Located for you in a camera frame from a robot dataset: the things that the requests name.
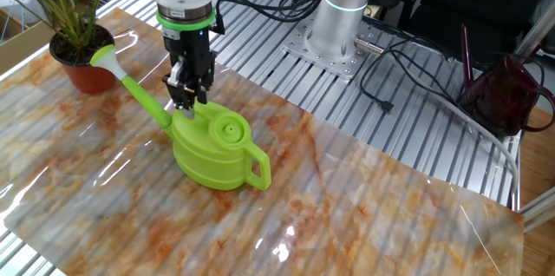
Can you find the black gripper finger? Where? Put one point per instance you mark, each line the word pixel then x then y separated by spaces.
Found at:
pixel 203 96
pixel 178 89

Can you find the green plastic watering can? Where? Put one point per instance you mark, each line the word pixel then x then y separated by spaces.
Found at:
pixel 208 146

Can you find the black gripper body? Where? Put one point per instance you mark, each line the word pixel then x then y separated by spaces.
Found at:
pixel 193 50

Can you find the green plant in terracotta pot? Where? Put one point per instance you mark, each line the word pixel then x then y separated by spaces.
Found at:
pixel 86 76

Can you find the aluminium frame post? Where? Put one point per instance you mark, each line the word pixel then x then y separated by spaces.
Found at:
pixel 535 33
pixel 537 211

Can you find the brown cardboard box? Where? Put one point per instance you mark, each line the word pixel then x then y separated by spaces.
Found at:
pixel 26 44

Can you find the dark red transparent watering can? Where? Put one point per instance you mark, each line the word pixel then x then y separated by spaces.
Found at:
pixel 498 98

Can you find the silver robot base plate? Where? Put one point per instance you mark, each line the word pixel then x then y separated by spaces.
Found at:
pixel 329 65

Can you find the orange marble pattern mat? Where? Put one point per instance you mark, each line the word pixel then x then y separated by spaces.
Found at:
pixel 303 206

